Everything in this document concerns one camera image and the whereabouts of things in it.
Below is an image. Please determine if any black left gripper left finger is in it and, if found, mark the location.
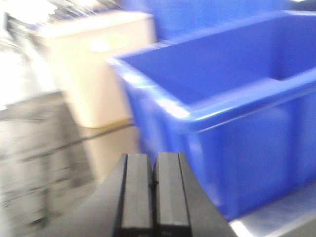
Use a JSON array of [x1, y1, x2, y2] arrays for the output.
[[115, 154, 154, 237]]

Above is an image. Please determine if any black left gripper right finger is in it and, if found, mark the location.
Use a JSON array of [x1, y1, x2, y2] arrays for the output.
[[154, 152, 191, 237]]

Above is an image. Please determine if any blue bin top middle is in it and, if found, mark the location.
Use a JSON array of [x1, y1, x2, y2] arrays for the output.
[[108, 10, 316, 220]]

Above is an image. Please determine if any beige plastic box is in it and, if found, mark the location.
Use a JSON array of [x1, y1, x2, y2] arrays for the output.
[[37, 10, 156, 128]]

